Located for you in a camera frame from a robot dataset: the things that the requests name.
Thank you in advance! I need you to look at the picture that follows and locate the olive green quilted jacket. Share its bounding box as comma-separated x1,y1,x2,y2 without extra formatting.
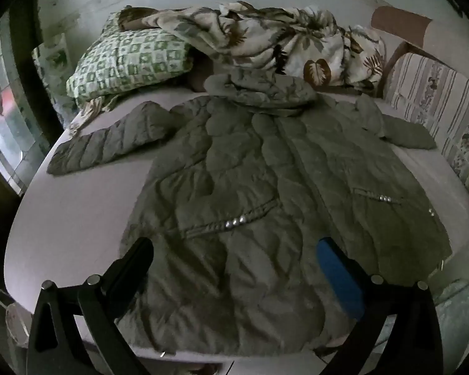
48,69,451,356

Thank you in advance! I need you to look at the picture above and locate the striped floral sofa cushion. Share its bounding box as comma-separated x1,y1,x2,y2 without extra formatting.
384,52,469,191

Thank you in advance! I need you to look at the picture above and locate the green white patterned pillow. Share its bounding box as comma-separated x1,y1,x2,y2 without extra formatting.
66,12,192,102

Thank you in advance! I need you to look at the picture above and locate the leaf-print beige blanket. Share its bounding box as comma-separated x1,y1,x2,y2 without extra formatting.
118,1,386,93

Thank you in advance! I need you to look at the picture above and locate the brown wooden headboard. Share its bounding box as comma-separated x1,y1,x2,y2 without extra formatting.
371,6,432,98

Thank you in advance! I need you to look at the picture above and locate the window with frame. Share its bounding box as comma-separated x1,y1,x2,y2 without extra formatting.
0,13,51,196

